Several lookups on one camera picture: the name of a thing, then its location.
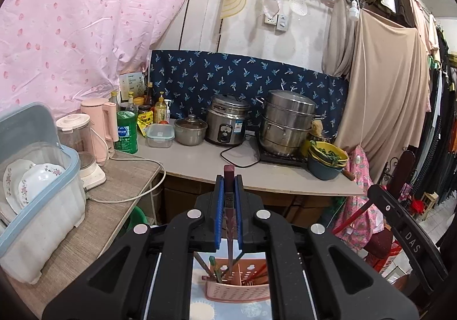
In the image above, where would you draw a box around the small pot with glass lid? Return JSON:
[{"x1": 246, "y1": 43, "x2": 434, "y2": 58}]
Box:
[{"x1": 173, "y1": 114, "x2": 209, "y2": 147}]

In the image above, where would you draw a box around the green plastic bucket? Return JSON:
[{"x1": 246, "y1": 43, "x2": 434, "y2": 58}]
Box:
[{"x1": 124, "y1": 206, "x2": 151, "y2": 235}]

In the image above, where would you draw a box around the white carton box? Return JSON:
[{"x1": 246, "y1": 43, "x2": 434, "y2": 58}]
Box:
[{"x1": 119, "y1": 71, "x2": 148, "y2": 101}]

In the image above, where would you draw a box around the white floral plate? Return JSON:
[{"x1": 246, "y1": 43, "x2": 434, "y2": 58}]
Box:
[
  {"x1": 3, "y1": 159, "x2": 37, "y2": 214},
  {"x1": 18, "y1": 163, "x2": 67, "y2": 207}
]

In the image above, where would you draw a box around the green chopstick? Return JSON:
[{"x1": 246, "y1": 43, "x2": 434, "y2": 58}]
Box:
[{"x1": 209, "y1": 256, "x2": 221, "y2": 282}]

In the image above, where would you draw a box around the yellow pump bottle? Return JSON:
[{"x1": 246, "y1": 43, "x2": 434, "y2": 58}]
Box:
[{"x1": 154, "y1": 91, "x2": 171, "y2": 124}]

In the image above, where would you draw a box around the pink dotted curtain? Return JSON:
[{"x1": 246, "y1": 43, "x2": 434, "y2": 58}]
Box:
[{"x1": 0, "y1": 0, "x2": 198, "y2": 121}]

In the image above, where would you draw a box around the pink electric kettle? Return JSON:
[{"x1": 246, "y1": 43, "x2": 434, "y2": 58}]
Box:
[{"x1": 80, "y1": 98, "x2": 119, "y2": 164}]

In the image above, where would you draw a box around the small wooden stool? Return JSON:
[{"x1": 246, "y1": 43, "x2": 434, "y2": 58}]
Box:
[{"x1": 421, "y1": 191, "x2": 438, "y2": 212}]

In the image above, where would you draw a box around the steel steamer pot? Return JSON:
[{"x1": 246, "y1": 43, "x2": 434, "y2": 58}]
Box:
[{"x1": 255, "y1": 89, "x2": 326, "y2": 158}]

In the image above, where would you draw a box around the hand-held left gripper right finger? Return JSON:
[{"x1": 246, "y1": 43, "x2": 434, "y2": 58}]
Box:
[{"x1": 234, "y1": 175, "x2": 419, "y2": 320}]

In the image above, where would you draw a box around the row of hanging clothes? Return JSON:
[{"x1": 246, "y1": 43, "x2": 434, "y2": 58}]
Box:
[{"x1": 363, "y1": 0, "x2": 457, "y2": 207}]

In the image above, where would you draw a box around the pink floral apron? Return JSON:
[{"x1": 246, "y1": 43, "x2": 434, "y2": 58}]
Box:
[{"x1": 331, "y1": 145, "x2": 385, "y2": 253}]

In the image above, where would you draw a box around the dark iron chair back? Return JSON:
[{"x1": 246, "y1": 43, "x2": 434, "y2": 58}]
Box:
[{"x1": 383, "y1": 150, "x2": 415, "y2": 200}]

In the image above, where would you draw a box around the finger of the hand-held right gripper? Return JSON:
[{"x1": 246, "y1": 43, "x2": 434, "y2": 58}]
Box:
[{"x1": 367, "y1": 184, "x2": 406, "y2": 235}]

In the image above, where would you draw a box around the white blender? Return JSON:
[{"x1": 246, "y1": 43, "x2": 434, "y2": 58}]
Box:
[{"x1": 56, "y1": 113, "x2": 108, "y2": 193}]

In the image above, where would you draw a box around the yellow snack packet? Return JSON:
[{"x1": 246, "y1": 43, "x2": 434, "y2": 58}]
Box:
[{"x1": 137, "y1": 111, "x2": 154, "y2": 138}]

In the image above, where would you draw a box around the yellow bowl with greens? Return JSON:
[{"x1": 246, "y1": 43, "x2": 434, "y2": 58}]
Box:
[{"x1": 308, "y1": 141, "x2": 349, "y2": 166}]

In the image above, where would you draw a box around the brown chopstick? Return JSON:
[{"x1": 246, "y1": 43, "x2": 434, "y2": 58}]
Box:
[{"x1": 194, "y1": 252, "x2": 212, "y2": 277}]

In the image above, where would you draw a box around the black power cable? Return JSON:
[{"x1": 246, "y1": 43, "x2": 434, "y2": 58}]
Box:
[{"x1": 220, "y1": 130, "x2": 262, "y2": 168}]

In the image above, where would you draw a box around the pink plastic utensil basket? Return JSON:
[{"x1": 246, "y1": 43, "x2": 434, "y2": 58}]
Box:
[{"x1": 201, "y1": 257, "x2": 269, "y2": 302}]

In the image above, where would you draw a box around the white power cable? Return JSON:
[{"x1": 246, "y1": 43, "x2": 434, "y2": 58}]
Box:
[{"x1": 85, "y1": 157, "x2": 167, "y2": 204}]

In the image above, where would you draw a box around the clear food container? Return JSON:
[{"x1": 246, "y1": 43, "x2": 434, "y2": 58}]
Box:
[{"x1": 146, "y1": 123, "x2": 176, "y2": 148}]

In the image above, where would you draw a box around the blue floral cloth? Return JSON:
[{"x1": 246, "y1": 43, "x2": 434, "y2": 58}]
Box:
[{"x1": 149, "y1": 49, "x2": 350, "y2": 135}]

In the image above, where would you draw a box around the dark blue bowl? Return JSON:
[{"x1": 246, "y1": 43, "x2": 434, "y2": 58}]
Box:
[{"x1": 306, "y1": 156, "x2": 346, "y2": 181}]

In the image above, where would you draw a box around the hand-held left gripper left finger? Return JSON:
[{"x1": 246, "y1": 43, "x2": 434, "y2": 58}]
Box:
[{"x1": 42, "y1": 175, "x2": 224, "y2": 320}]

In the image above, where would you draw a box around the green detergent bottle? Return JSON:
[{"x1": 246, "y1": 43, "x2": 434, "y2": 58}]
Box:
[{"x1": 116, "y1": 110, "x2": 139, "y2": 155}]

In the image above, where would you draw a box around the white dish rack blue lid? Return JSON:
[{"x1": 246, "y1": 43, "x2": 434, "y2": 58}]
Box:
[{"x1": 0, "y1": 102, "x2": 88, "y2": 285}]

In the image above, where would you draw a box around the black induction cooker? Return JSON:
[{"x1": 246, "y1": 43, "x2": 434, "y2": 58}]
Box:
[{"x1": 258, "y1": 149, "x2": 310, "y2": 166}]

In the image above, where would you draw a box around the dark sauce bottle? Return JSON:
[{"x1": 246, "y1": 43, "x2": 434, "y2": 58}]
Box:
[{"x1": 144, "y1": 82, "x2": 155, "y2": 109}]

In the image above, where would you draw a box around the white hanging cord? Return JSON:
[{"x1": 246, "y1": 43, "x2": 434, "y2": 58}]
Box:
[{"x1": 356, "y1": 20, "x2": 368, "y2": 150}]

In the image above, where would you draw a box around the beige hanging cloth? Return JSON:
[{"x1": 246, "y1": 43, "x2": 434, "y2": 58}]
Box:
[{"x1": 333, "y1": 7, "x2": 431, "y2": 184}]

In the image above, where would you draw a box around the silver rice cooker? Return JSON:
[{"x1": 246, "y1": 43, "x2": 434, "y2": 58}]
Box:
[{"x1": 204, "y1": 93, "x2": 252, "y2": 147}]

